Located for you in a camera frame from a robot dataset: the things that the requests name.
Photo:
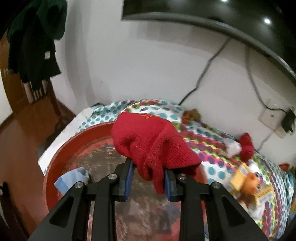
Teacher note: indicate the round red tray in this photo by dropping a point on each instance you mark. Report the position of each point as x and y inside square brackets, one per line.
[145, 216]

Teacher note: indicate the light blue sock roll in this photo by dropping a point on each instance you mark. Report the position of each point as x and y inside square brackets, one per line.
[67, 180]

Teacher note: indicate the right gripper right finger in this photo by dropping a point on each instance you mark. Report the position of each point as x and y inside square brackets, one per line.
[173, 187]

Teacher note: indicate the orange toy figure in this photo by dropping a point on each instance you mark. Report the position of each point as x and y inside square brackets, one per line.
[249, 187]

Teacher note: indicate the dark hanging clothes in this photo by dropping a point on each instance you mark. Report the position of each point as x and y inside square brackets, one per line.
[31, 37]

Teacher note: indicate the wall mounted black television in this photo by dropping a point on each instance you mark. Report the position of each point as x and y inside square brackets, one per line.
[266, 26]

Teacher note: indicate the white wall socket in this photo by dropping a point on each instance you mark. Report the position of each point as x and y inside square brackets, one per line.
[273, 118]

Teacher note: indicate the red knitted sock roll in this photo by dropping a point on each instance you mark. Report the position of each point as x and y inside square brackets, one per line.
[153, 144]

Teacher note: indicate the polka dot tablecloth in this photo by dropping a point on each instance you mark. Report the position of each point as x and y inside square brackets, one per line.
[207, 143]

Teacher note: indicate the wooden coat stand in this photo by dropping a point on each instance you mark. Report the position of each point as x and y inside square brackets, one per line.
[50, 92]

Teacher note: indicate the brown crumpled wrapper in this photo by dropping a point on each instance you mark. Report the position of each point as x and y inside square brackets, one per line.
[191, 115]

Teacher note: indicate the red and white sock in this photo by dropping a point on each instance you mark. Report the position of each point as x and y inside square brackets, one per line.
[243, 147]

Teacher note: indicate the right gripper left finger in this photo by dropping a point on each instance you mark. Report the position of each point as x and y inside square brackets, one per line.
[126, 179]

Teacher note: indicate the black plug adapter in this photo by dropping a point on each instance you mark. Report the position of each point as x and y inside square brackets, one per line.
[288, 123]

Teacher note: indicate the yellow medicine box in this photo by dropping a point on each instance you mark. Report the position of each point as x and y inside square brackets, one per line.
[263, 194]
[239, 177]

